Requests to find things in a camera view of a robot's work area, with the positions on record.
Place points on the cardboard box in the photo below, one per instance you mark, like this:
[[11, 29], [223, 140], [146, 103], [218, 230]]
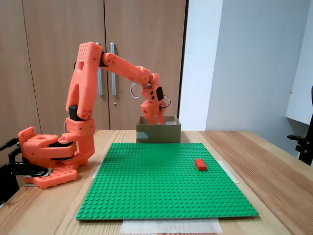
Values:
[[161, 134]]

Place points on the green lego baseplate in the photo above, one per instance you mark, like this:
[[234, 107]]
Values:
[[166, 191]]

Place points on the red lego block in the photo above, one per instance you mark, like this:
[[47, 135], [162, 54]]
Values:
[[201, 165]]

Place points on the black stand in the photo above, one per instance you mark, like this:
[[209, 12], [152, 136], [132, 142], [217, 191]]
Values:
[[305, 149]]

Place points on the masking tape strip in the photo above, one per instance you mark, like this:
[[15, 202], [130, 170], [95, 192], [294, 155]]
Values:
[[171, 226], [97, 170], [231, 173]]

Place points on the wooden cabinet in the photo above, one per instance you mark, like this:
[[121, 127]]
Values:
[[146, 24]]

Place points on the black table clamp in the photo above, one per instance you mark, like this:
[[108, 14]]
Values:
[[24, 169]]

